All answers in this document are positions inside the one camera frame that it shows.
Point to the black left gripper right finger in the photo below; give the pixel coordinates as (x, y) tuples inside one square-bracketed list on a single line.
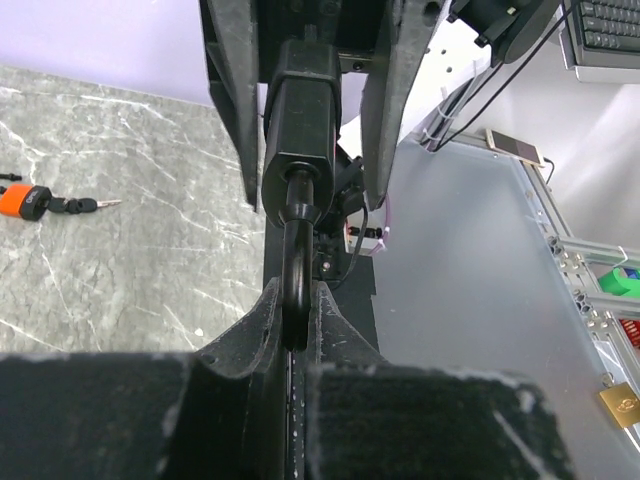
[(366, 418)]

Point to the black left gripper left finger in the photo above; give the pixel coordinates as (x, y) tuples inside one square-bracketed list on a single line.
[(218, 413)]

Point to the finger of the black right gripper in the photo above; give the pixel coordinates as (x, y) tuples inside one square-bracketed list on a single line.
[(405, 32), (230, 37)]

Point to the black padlock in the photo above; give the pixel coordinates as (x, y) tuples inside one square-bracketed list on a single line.
[(302, 117)]

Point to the smartphone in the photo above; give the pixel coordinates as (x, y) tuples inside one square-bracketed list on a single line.
[(521, 150)]

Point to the keyboard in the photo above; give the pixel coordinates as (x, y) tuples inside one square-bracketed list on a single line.
[(600, 39)]

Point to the brass padlock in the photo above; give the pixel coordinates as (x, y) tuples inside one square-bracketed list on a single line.
[(622, 403)]

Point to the orange padlock with keys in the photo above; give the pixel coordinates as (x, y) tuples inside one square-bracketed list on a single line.
[(31, 202)]

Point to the green plastic part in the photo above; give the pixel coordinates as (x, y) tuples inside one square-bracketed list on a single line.
[(621, 282)]

